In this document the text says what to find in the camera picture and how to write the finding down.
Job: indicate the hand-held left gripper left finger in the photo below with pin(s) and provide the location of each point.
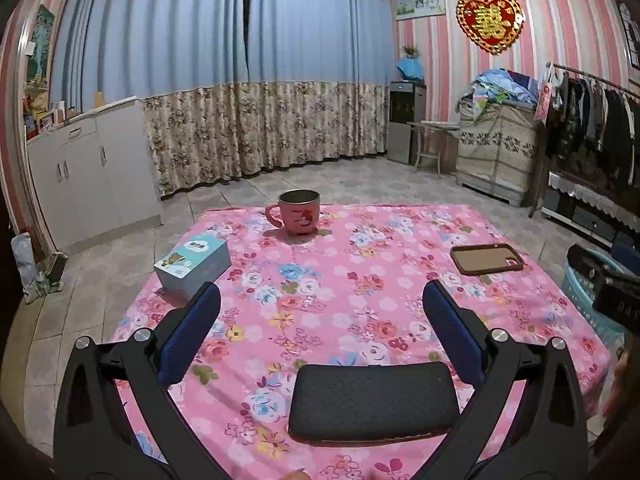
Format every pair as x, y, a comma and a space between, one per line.
192, 332

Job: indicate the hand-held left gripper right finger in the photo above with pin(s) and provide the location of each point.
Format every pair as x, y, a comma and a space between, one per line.
455, 332

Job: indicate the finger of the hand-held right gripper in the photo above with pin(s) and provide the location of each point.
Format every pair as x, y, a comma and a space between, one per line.
627, 256
590, 264

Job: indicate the turquoise plastic basket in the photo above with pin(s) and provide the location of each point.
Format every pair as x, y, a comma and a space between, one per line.
580, 300

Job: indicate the person's right forearm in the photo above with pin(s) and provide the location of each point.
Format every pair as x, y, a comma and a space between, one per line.
619, 385

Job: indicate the low cabinet with lace cloth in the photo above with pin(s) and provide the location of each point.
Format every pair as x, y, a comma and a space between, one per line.
590, 200

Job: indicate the light blue cardboard box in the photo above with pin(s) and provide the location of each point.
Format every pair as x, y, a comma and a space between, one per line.
192, 262

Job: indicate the brown phone case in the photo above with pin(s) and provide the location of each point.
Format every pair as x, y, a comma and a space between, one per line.
485, 260

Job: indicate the black textured case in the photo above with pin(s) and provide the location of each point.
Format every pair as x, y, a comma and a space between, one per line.
370, 400

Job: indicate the cloth-covered cabinet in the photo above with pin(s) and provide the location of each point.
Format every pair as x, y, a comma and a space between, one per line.
497, 155

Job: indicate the pink metal-lined cup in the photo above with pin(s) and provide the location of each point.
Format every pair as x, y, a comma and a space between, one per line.
297, 215

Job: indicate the pink hanging paper tag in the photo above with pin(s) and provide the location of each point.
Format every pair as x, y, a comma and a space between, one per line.
544, 97

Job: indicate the white plastic sack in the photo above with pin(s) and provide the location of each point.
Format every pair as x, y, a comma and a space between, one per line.
24, 260

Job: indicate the metal clothes rack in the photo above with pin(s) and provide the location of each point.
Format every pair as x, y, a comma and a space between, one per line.
585, 76

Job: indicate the white cabinet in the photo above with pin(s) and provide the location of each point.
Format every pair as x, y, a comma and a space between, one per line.
95, 175

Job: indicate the pile of folded clothes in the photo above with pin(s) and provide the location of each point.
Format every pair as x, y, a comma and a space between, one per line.
500, 89

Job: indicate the small folding table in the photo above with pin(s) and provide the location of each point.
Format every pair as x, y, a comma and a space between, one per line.
432, 126

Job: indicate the water dispenser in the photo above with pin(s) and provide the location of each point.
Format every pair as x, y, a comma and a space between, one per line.
405, 120

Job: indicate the small orange box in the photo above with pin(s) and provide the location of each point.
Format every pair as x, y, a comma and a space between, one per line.
98, 99

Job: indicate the blue cloth cover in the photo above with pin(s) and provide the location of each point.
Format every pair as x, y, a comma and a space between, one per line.
411, 70

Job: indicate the blue floral-hem curtain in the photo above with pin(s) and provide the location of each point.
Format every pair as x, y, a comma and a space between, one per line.
320, 75
160, 70

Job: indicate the small potted plant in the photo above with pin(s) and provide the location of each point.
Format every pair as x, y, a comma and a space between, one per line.
410, 51

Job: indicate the red heart wall decoration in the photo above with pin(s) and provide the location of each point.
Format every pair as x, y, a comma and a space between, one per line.
490, 22

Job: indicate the landscape wall picture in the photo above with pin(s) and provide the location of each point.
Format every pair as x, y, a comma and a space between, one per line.
420, 4

